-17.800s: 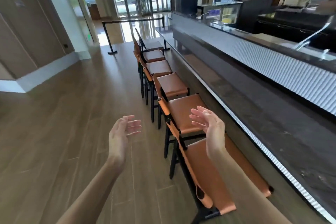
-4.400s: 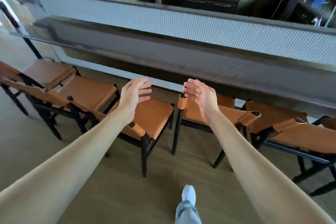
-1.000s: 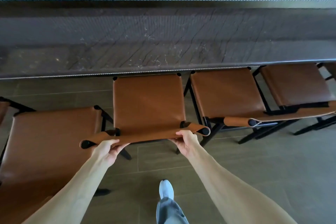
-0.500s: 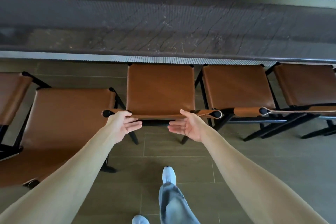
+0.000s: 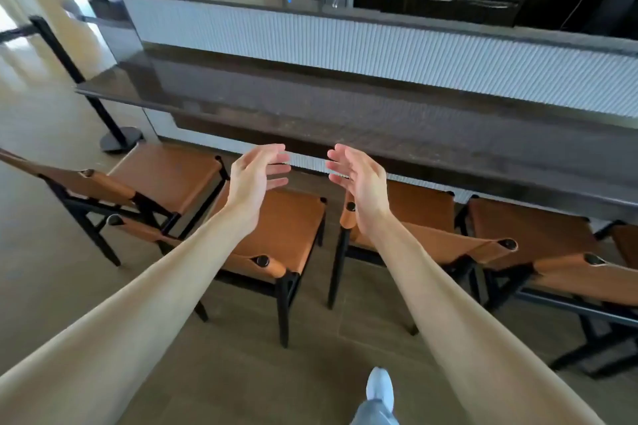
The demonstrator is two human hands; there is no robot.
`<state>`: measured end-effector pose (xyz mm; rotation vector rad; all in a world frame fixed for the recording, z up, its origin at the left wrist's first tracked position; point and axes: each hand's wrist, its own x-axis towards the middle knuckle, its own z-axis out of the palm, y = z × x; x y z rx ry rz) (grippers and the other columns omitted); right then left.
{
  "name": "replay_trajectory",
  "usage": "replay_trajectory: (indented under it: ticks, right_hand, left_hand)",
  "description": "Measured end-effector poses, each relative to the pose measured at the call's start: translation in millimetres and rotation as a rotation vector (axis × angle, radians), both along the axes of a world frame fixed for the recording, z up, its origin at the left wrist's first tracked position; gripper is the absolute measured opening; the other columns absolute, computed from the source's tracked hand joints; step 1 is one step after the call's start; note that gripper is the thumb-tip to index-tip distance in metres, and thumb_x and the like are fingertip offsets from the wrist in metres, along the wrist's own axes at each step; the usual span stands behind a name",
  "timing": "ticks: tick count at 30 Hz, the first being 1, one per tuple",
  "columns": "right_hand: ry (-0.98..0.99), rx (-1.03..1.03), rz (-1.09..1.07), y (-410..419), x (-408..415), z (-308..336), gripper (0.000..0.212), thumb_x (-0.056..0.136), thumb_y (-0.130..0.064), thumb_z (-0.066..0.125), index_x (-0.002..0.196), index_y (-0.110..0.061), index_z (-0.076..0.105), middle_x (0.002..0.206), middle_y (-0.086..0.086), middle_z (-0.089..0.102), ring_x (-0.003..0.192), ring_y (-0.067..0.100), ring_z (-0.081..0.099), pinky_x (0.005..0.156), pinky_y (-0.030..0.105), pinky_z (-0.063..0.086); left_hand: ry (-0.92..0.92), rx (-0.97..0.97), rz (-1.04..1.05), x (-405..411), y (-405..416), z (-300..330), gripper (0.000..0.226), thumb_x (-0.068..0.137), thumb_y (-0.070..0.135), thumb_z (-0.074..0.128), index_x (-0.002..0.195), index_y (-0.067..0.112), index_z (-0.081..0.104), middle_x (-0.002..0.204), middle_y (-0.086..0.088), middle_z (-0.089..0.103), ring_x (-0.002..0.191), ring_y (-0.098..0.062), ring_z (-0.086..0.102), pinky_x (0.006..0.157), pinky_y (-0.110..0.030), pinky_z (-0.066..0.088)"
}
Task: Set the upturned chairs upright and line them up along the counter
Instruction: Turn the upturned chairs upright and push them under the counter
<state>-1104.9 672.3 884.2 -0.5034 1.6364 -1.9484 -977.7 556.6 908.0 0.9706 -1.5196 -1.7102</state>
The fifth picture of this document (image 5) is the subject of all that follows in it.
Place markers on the person's right hand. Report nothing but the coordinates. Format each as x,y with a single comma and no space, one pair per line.
369,190

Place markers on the person's left hand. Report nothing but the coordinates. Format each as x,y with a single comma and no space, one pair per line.
249,185

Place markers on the person's left forearm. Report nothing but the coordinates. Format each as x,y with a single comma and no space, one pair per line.
124,330

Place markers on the person's right forearm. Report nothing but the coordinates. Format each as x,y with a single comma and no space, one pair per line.
473,340

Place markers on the person's white right shoe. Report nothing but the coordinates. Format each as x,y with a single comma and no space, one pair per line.
380,387

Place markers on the person's grey trousers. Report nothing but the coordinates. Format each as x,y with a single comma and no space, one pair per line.
374,414

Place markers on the dark brown table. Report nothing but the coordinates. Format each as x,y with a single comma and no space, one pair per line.
299,111

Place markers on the black stanchion post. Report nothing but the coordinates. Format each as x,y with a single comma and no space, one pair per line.
122,140

